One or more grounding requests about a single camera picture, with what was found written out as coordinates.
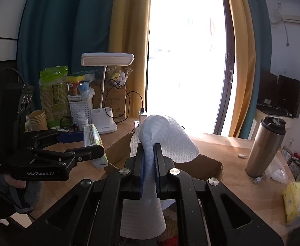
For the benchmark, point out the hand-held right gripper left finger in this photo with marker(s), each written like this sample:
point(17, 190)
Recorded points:
point(139, 174)

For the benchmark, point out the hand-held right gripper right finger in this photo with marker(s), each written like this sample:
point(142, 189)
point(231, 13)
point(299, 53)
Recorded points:
point(157, 174)

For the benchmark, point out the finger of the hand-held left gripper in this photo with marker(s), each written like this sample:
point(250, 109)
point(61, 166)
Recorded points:
point(88, 152)
point(70, 136)

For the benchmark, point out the green wet wipes packet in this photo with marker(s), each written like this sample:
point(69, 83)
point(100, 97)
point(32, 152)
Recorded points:
point(93, 135)

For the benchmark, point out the white waffle paper towel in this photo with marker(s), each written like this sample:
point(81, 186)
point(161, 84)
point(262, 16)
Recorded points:
point(165, 138)

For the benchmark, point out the torn cardboard box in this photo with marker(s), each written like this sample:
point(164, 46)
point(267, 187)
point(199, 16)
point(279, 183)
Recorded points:
point(207, 167)

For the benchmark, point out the person's left hand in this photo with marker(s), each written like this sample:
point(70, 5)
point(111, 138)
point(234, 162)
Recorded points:
point(1, 187)

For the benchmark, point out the white pill bottles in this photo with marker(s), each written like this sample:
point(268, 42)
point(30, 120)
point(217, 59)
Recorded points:
point(83, 121)

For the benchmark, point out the white perforated basket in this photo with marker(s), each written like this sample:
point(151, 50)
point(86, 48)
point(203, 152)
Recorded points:
point(80, 106)

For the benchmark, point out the stack of brown paper cups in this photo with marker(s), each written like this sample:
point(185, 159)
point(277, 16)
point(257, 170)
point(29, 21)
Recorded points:
point(38, 120)

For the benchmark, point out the green bag of paper cups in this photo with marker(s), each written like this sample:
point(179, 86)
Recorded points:
point(54, 92)

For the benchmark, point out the blue and white cloth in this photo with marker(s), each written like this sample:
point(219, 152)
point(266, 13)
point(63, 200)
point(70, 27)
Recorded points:
point(86, 91)

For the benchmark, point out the yellow lid jar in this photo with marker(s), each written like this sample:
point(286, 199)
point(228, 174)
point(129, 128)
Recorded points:
point(75, 85)

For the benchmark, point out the brown carton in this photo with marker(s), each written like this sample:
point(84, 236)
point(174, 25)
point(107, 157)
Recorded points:
point(115, 102)

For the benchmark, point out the white power adapter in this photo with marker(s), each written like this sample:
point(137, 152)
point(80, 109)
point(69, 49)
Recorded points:
point(142, 117)

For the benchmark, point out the clear bag of small toys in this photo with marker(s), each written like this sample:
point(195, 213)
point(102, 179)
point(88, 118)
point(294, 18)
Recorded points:
point(120, 75)

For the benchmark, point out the white desk lamp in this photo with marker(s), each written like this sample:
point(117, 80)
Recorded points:
point(106, 59)

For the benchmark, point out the steel travel tumbler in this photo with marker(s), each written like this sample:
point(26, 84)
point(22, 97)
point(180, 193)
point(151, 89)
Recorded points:
point(264, 148)

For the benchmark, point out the teal curtain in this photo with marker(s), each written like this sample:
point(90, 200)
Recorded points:
point(264, 43)
point(63, 25)

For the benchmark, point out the clear plastic bag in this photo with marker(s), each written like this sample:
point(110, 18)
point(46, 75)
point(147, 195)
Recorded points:
point(276, 171)

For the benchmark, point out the yellow curtain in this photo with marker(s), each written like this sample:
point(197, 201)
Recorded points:
point(129, 25)
point(244, 56)

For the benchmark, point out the yellow tissue packet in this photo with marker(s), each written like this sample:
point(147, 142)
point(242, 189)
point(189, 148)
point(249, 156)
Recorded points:
point(294, 202)

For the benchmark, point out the black box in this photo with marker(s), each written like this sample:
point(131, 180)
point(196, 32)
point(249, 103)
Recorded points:
point(288, 94)

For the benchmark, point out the dark window frame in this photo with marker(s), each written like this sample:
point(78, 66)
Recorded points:
point(226, 82)

